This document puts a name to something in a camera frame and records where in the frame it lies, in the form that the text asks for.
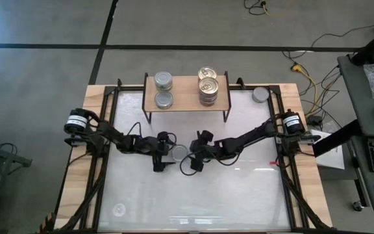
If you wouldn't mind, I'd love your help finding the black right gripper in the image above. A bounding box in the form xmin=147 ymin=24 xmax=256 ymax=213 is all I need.
xmin=188 ymin=139 xmax=214 ymax=172

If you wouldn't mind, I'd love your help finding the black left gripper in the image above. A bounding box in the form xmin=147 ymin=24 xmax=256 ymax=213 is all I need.
xmin=146 ymin=138 xmax=177 ymax=172

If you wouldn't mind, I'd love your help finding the wooden shelf with black legs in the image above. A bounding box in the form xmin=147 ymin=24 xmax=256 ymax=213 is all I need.
xmin=142 ymin=71 xmax=232 ymax=125

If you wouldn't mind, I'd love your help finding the black power adapter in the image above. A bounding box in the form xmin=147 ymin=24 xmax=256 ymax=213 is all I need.
xmin=306 ymin=115 xmax=323 ymax=126

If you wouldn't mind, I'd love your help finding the striped hazard tape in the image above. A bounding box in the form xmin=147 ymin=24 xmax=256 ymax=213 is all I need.
xmin=39 ymin=213 xmax=58 ymax=234

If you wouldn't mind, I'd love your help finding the white paper sheet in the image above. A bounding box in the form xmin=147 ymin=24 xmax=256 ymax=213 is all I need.
xmin=310 ymin=129 xmax=346 ymax=170

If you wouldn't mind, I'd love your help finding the black metal pole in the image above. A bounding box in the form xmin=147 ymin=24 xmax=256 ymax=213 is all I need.
xmin=312 ymin=119 xmax=363 ymax=157
xmin=351 ymin=27 xmax=374 ymax=65

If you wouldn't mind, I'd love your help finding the grey desk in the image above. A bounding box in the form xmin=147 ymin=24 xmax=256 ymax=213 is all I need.
xmin=336 ymin=53 xmax=374 ymax=216

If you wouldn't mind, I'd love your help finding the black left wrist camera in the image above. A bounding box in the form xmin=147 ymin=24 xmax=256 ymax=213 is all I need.
xmin=156 ymin=131 xmax=171 ymax=144

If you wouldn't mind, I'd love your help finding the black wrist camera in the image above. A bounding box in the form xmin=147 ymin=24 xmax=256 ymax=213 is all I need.
xmin=156 ymin=131 xmax=171 ymax=144
xmin=197 ymin=129 xmax=215 ymax=144

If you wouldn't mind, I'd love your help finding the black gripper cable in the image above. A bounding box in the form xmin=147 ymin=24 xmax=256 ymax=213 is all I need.
xmin=179 ymin=152 xmax=207 ymax=177
xmin=127 ymin=122 xmax=143 ymax=137

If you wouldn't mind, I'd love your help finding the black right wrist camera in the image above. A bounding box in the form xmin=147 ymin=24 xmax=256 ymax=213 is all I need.
xmin=197 ymin=129 xmax=215 ymax=144

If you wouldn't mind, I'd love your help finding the black aluminium table frame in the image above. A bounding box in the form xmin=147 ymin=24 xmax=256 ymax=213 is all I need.
xmin=52 ymin=83 xmax=337 ymax=234

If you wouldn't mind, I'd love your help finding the black side bracket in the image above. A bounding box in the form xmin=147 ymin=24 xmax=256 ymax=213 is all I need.
xmin=64 ymin=136 xmax=87 ymax=147

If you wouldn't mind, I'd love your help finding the yellow plug cable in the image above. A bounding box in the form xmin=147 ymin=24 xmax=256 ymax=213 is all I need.
xmin=290 ymin=62 xmax=319 ymax=114

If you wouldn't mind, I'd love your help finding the black floor cable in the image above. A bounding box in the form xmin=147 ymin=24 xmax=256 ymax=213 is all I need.
xmin=281 ymin=24 xmax=374 ymax=61
xmin=242 ymin=0 xmax=271 ymax=16

